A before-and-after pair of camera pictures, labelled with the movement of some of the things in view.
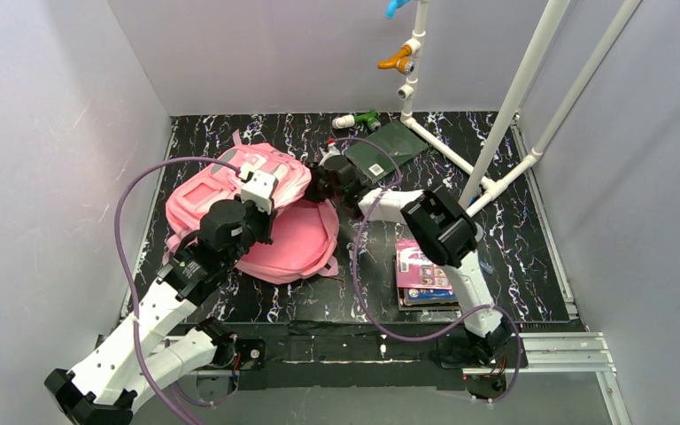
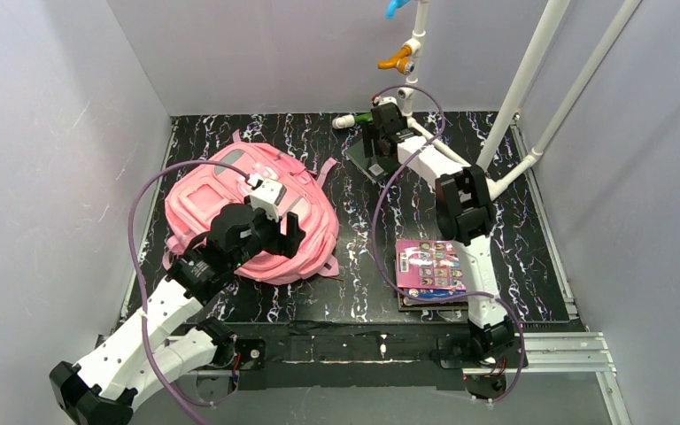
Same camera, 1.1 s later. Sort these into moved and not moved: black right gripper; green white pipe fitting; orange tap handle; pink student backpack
Moved: black right gripper
Not moved: pink student backpack; orange tap handle; green white pipe fitting
